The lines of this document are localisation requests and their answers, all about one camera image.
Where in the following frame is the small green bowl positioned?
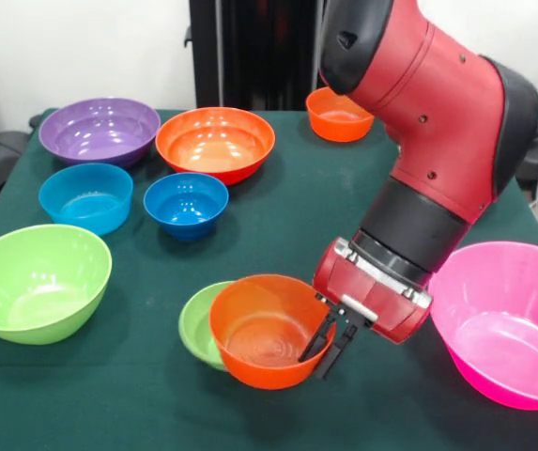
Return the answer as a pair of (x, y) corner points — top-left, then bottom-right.
(177, 280), (238, 372)

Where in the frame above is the large green bowl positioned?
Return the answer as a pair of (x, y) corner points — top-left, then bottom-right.
(0, 224), (114, 347)

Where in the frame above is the small translucent orange bowl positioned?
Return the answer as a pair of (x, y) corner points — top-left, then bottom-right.
(208, 274), (338, 391)
(305, 86), (376, 144)

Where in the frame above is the dark green table cloth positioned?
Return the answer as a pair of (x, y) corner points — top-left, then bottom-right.
(0, 108), (538, 451)

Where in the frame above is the small dark blue bowl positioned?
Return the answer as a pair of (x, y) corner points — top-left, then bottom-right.
(143, 171), (230, 242)

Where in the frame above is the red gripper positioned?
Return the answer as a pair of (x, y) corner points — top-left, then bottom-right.
(298, 242), (434, 381)

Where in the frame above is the large pink bowl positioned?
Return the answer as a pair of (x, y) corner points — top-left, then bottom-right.
(426, 241), (538, 412)

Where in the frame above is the light blue translucent bowl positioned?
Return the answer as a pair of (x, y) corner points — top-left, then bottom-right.
(38, 162), (134, 237)

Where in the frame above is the purple bowl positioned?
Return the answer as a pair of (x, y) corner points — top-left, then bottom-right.
(38, 97), (162, 170)

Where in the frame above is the large orange bowl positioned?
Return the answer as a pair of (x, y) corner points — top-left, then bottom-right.
(154, 106), (277, 187)

